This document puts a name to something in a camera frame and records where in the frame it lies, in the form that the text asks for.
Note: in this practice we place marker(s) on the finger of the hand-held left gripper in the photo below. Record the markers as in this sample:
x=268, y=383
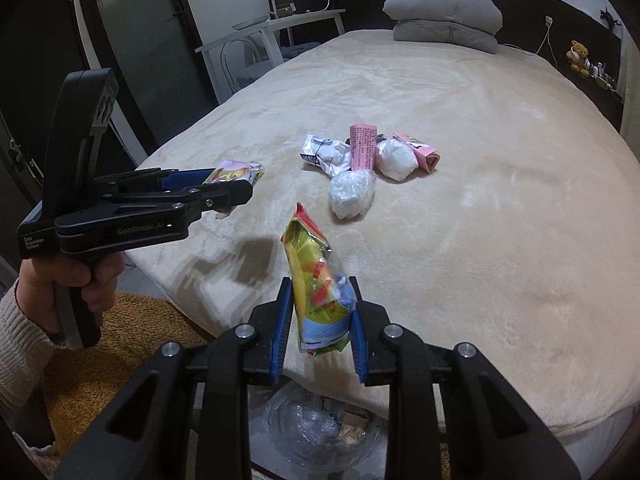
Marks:
x=187, y=178
x=220, y=197

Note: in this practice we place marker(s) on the pink candy wrapper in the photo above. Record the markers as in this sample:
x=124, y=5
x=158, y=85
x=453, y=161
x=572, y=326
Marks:
x=422, y=155

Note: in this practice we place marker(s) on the tall pink printed packet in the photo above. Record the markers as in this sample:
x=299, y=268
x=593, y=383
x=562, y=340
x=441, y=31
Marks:
x=362, y=147

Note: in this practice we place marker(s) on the clear plastic chair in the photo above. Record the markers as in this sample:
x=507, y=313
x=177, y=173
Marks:
x=240, y=62

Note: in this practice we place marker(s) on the teddy bear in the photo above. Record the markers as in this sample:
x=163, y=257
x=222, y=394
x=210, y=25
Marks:
x=579, y=57

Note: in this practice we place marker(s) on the yellow fluffy rug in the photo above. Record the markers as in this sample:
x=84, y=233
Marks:
x=125, y=355

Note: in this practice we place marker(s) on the pink and yellow snack wrapper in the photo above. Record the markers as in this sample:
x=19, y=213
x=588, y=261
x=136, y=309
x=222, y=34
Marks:
x=236, y=171

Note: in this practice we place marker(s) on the frosted glass door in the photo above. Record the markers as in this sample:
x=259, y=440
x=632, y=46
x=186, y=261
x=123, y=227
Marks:
x=150, y=50

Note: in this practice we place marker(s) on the white desk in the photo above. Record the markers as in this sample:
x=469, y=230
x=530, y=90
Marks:
x=300, y=17

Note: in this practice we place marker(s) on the yellow snack packet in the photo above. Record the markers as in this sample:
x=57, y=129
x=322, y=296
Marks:
x=315, y=280

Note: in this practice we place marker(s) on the blue and white carton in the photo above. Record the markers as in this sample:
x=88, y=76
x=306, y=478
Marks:
x=322, y=152

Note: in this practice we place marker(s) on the clear bag of white tissue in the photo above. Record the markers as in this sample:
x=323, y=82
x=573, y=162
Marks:
x=351, y=194
x=396, y=160

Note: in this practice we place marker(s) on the grey tray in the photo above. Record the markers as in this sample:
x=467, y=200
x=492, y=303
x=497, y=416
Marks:
x=250, y=24

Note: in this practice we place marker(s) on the grey folded duvet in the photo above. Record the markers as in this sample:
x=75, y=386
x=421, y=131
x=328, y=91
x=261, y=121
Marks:
x=445, y=15

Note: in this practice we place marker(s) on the beige bed blanket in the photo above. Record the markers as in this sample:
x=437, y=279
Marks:
x=475, y=235

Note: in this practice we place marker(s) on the person's left hand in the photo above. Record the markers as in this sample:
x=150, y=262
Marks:
x=37, y=270

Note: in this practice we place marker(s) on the glass kettle appliance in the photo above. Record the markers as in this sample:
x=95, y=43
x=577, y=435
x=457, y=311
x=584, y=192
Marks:
x=283, y=4

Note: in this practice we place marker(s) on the row of small bottles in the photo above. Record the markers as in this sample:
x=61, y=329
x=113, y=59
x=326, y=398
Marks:
x=606, y=77

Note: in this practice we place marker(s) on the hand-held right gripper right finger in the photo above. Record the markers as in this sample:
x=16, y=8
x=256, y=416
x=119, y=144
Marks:
x=359, y=340

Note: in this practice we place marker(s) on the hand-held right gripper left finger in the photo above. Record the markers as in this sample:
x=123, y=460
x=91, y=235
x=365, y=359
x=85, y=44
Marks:
x=281, y=332

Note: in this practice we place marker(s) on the person's left forearm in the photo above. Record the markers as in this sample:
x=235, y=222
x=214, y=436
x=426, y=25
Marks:
x=20, y=350

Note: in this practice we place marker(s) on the bin with clear plastic liner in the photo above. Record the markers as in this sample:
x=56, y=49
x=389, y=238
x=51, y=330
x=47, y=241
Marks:
x=320, y=425

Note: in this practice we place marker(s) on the small black figurine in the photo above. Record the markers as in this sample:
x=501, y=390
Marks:
x=609, y=17

